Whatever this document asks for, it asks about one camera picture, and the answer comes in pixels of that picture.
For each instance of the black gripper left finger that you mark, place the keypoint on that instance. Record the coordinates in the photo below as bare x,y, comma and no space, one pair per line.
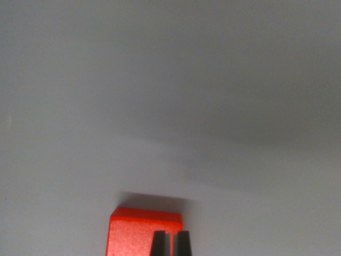
158,244

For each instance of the red wooden cube block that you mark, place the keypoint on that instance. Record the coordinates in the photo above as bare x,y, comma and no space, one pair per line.
130,234

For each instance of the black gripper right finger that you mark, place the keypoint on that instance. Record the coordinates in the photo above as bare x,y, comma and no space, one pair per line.
183,244

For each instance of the white plastic tray bin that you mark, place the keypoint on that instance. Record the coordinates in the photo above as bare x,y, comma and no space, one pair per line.
160,93

